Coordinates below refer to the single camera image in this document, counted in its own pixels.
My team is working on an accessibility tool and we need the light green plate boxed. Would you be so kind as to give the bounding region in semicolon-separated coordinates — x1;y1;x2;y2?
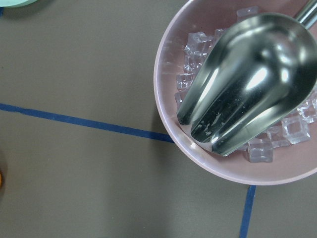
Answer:
0;0;37;8

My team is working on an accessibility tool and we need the metal scoop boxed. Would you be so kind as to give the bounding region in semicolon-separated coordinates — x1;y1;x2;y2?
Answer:
177;0;317;156

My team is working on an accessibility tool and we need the pink bowl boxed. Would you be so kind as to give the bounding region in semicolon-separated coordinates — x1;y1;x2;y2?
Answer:
154;0;317;185

